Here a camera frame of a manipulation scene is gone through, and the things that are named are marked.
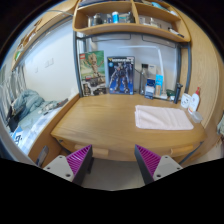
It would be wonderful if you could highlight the bed with blue bedding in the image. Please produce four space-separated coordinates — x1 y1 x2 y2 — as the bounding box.
0 67 70 155

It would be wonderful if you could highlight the dark blue small box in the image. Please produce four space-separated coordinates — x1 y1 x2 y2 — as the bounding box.
144 78 155 99

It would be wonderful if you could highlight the clear glass bottle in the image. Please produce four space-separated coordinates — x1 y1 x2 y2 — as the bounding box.
139 64 148 95

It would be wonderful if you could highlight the green Groot toy box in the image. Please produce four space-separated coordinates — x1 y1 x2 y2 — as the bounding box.
79 51 106 96

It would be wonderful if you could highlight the light blue carton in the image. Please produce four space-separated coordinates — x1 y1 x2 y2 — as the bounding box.
155 74 163 96

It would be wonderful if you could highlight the wooden desk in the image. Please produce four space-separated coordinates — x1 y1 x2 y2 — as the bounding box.
29 94 207 164

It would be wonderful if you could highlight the white lotion pump bottle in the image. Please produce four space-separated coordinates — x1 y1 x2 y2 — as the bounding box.
188 88 200 114

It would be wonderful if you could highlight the wooden wall shelf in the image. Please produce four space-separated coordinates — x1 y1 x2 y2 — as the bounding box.
73 0 191 43

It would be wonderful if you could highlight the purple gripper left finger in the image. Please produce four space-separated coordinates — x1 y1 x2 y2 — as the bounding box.
44 145 93 185

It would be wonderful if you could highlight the white printed mug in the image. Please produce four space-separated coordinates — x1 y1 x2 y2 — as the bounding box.
181 93 191 108

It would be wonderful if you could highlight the pale pink folded towel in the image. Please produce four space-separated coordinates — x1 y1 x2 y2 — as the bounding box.
135 105 194 131

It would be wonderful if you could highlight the blue robot model box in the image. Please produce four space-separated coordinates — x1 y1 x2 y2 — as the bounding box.
107 56 135 95

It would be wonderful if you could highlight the blue cylindrical can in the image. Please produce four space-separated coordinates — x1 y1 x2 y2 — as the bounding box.
112 11 119 23

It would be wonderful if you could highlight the clear plastic container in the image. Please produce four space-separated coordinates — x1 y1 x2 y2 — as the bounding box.
191 111 203 123

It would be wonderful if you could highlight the black electric shaver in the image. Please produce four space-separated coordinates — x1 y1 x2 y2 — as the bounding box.
174 83 183 104

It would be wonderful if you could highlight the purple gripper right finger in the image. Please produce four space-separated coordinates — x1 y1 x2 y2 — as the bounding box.
134 145 182 184

